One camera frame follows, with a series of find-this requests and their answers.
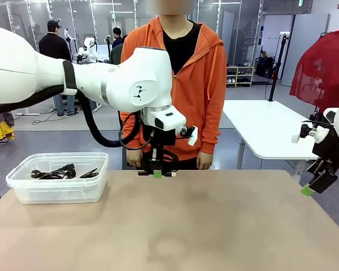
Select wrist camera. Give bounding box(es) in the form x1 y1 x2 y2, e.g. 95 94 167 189
292 123 328 144
178 125 199 147

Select black backpacks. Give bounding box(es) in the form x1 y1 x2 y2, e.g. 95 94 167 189
255 55 276 79

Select red cape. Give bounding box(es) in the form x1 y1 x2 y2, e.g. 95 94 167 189
289 28 339 113

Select man in black jacket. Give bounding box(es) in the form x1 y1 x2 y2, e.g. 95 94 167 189
38 19 80 117

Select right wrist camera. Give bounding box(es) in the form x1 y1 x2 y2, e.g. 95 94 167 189
292 123 328 144

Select gray jacket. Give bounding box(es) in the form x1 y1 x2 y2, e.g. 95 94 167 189
0 111 15 128

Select clear plastic storage container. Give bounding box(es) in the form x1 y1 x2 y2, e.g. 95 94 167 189
5 152 110 204

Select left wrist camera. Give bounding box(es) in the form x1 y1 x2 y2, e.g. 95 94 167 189
178 125 199 147

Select person's right hand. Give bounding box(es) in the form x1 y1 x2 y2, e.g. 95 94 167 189
127 150 144 168

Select person's left forearm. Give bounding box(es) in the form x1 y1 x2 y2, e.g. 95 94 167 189
199 95 225 155

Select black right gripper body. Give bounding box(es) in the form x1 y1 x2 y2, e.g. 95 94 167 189
312 132 339 171

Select yellow bag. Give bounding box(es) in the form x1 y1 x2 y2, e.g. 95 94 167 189
0 121 15 141

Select person's left hand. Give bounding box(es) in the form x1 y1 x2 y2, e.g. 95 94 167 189
196 151 214 171

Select person's right forearm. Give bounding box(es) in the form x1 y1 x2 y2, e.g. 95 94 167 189
120 111 140 155

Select person in orange hoodie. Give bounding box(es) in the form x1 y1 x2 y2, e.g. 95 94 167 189
120 15 227 171

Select wooden shoe rack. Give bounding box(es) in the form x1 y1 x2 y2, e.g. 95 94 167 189
226 65 255 88

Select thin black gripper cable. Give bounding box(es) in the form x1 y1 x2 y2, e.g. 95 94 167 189
119 112 156 150

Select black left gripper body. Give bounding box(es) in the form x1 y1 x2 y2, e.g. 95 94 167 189
141 124 177 154

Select black left arm hose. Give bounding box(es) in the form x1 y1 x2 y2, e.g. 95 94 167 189
0 84 144 148

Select black tripod stand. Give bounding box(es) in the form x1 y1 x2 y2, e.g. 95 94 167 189
268 32 289 102

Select white side table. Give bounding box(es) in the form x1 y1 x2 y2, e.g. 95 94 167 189
223 99 339 177

